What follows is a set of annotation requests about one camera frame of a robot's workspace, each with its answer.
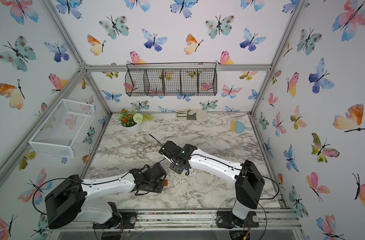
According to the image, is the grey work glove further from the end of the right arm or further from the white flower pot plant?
the end of the right arm

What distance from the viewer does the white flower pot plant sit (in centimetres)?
98

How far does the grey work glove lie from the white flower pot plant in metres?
0.28

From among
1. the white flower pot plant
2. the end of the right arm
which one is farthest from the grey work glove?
the end of the right arm

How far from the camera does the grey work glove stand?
1.20m
